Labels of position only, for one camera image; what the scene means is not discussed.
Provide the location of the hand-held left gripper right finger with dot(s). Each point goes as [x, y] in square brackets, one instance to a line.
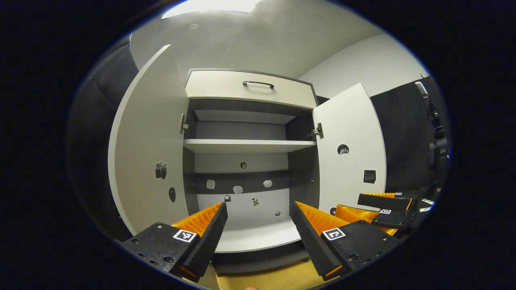
[310, 237]

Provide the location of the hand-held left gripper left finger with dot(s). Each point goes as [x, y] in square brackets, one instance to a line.
[205, 237]

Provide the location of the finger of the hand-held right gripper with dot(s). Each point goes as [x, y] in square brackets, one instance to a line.
[383, 201]
[395, 219]

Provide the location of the headphone sticker cabinet door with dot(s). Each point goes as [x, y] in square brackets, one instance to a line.
[346, 121]

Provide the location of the white double-door shoe cabinet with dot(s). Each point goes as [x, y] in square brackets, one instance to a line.
[242, 131]

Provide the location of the camera sticker cabinet door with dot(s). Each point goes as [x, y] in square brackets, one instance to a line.
[149, 121]

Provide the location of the metal door hinge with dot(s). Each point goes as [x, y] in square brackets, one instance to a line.
[184, 125]
[317, 131]

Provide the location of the white inner cabinet shelf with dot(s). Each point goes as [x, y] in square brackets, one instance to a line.
[242, 145]

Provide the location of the white cabinet drawer front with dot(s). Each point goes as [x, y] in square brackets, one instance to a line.
[225, 86]

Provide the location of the black backdrop cloth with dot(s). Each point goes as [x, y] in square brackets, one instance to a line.
[399, 137]
[92, 141]

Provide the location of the black metal stand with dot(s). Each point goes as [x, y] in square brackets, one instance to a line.
[437, 149]

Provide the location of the ceiling light panel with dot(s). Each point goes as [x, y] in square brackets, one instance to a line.
[209, 6]

